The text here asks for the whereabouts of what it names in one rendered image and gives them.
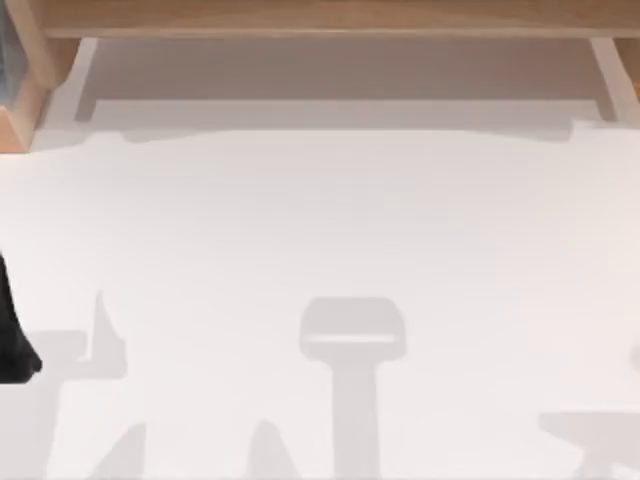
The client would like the wooden cupboard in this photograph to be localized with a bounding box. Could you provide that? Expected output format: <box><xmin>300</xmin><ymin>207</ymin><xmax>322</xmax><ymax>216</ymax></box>
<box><xmin>0</xmin><ymin>0</ymin><xmax>640</xmax><ymax>155</ymax></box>

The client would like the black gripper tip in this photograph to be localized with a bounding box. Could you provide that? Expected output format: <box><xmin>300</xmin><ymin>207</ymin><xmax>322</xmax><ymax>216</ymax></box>
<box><xmin>0</xmin><ymin>255</ymin><xmax>44</xmax><ymax>385</ymax></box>

